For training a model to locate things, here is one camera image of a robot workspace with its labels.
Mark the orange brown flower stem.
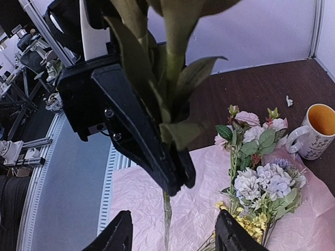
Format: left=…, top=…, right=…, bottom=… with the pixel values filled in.
left=103, top=0, right=241, bottom=251

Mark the pink wrapping paper sheet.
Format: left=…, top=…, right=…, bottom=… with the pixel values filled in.
left=108, top=147, right=335, bottom=251

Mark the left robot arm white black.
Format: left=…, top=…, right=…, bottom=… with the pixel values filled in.
left=48, top=1, right=196, bottom=196

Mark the pink peony flower stem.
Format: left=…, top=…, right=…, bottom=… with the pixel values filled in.
left=214, top=105, right=260, bottom=182

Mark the yellow small flower bunch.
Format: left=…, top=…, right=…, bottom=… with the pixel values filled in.
left=196, top=201, right=270, bottom=251

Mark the yellow-inside floral mug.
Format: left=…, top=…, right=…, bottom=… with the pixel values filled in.
left=285, top=104, right=334, bottom=161

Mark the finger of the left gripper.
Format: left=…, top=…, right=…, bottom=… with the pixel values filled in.
left=167, top=99, right=197, bottom=189

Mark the blue hydrangea flower bunch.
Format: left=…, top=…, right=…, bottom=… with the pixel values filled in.
left=222, top=158, right=308, bottom=251

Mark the left aluminium frame post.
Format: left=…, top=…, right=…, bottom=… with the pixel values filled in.
left=308, top=0, right=330, bottom=59

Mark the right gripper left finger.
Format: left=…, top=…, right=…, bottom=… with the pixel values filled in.
left=83, top=210, right=133, bottom=251

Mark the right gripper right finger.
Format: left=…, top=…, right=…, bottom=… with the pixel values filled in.
left=215, top=210, right=268, bottom=251

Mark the small white petal scrap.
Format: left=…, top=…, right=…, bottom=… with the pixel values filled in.
left=286, top=95, right=293, bottom=107

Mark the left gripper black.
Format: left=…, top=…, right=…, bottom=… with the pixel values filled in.
left=57, top=55, right=183, bottom=196

